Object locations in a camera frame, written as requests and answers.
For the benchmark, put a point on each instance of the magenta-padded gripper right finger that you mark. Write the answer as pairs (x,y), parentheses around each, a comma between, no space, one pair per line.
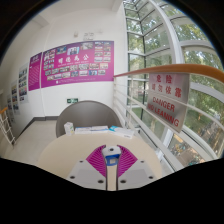
(135,173)

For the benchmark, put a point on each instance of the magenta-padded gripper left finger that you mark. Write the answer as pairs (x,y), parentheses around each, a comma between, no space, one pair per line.
(88,173)

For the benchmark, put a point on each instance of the white and blue charger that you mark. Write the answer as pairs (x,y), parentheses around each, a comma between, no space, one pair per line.
(111,154)

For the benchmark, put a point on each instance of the flat white and teal box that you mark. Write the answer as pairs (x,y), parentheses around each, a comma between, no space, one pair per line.
(122,132)

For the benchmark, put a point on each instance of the small upright white box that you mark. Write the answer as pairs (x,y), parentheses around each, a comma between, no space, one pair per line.
(69,128)

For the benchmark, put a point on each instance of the green exit sign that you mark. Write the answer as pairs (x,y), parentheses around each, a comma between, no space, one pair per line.
(72,100)

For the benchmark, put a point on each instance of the red-lettered danger sign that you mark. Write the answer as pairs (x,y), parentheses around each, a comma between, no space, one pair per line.
(168,100)

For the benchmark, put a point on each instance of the short white stair railing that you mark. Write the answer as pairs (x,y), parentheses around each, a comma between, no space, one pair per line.
(6,128)

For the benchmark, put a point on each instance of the white photo display board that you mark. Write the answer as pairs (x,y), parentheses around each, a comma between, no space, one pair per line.
(14,96)
(23,84)
(10,107)

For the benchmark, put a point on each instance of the large magenta photo poster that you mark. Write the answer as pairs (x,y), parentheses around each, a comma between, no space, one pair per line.
(78,63)

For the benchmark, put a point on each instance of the white railing with orange handrail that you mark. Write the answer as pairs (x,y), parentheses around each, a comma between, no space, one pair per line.
(173,68)

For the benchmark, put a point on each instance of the narrow magenta text poster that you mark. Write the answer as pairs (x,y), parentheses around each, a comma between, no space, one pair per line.
(34,71)

